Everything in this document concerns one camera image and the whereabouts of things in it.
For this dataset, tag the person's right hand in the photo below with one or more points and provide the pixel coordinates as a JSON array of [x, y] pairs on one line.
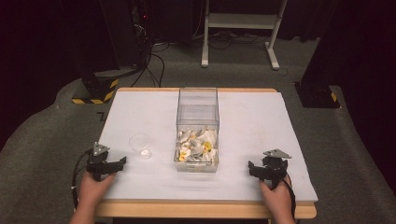
[[277, 199]]

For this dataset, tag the clear plastic box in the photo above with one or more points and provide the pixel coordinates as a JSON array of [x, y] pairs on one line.
[[197, 130]]

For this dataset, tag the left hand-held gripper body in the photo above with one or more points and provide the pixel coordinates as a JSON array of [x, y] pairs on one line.
[[99, 157]]

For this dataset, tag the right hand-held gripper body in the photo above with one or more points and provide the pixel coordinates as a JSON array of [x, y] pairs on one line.
[[274, 165]]

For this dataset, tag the white metal stand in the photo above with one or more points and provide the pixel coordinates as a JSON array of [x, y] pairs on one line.
[[243, 21]]

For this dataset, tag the dark equipment rack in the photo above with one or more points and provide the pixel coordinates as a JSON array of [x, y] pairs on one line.
[[141, 28]]

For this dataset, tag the clear plastic cup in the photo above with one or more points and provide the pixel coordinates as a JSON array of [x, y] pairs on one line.
[[140, 146]]

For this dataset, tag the black stand with striped base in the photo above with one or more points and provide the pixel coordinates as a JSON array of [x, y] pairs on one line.
[[99, 84]]

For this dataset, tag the white table mat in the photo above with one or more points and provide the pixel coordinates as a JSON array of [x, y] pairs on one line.
[[249, 140]]

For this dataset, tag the person's left hand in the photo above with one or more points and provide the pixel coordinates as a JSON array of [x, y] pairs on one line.
[[93, 189]]

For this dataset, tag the black stand base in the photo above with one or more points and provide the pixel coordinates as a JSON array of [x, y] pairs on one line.
[[316, 95]]

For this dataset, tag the wooden table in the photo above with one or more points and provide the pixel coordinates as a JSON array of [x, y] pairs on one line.
[[199, 210]]

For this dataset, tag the pile of white yellow packets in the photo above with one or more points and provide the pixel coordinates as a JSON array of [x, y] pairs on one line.
[[196, 146]]

